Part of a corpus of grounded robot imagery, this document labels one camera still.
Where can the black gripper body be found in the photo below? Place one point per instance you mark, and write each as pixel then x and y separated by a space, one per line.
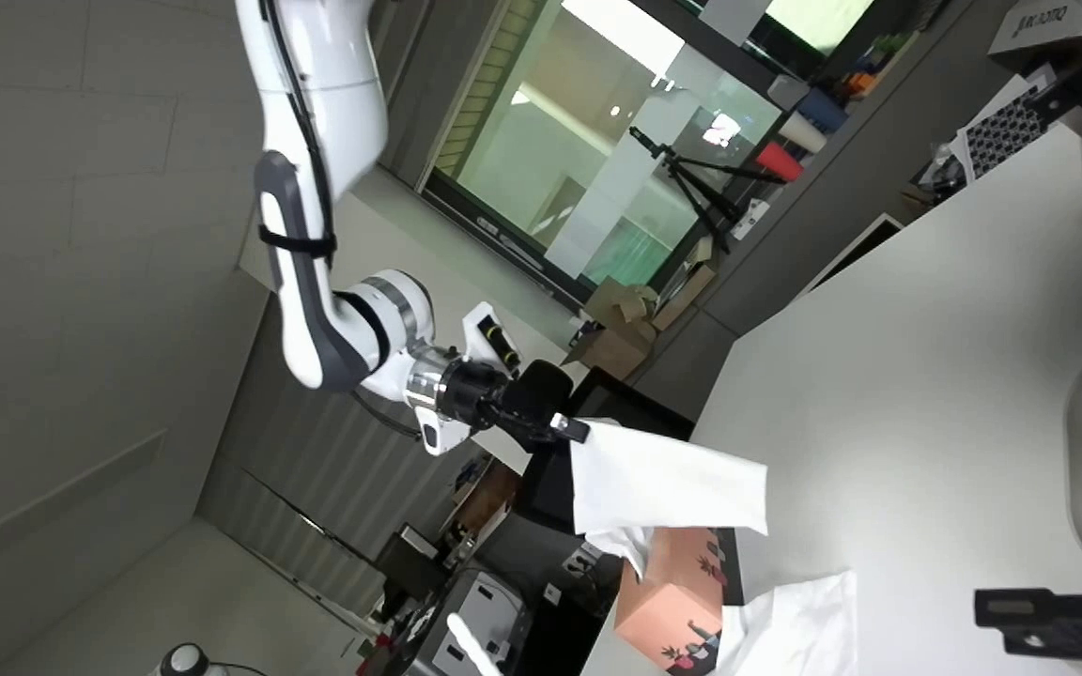
pixel 487 391

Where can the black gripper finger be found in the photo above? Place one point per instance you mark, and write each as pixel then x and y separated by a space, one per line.
pixel 566 429
pixel 547 401

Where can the orange tissue box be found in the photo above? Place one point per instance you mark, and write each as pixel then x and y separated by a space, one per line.
pixel 673 612

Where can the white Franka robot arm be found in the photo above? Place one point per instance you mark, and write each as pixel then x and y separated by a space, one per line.
pixel 316 78

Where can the brown cardboard box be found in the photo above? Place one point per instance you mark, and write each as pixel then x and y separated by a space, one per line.
pixel 618 335

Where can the white perforated box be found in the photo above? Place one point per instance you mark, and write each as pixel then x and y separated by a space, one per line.
pixel 999 131

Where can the grey device box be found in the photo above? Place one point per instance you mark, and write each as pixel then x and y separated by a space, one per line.
pixel 1049 31

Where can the black computer monitor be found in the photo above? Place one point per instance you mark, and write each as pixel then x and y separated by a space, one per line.
pixel 542 488

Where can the white cabinet block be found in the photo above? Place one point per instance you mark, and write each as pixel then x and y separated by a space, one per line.
pixel 442 239

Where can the grey corrugated panel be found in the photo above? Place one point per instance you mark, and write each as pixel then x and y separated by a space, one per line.
pixel 316 499

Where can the white machine housing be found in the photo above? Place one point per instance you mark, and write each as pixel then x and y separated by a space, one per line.
pixel 481 622

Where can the glass window pane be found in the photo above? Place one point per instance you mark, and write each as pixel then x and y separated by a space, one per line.
pixel 592 138

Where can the red container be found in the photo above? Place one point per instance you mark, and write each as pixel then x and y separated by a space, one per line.
pixel 776 160

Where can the white framed dark panel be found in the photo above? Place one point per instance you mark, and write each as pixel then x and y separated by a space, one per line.
pixel 855 252

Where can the blue container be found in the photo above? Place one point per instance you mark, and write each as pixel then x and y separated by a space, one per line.
pixel 819 109

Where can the dark round ceiling fixture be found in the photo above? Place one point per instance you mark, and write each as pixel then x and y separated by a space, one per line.
pixel 184 662

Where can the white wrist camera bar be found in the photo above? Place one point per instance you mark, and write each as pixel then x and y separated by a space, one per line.
pixel 489 335

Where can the black camera tripod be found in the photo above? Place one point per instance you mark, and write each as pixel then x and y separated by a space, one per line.
pixel 696 180

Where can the black stand bracket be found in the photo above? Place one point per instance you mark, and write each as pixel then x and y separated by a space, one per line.
pixel 1054 626

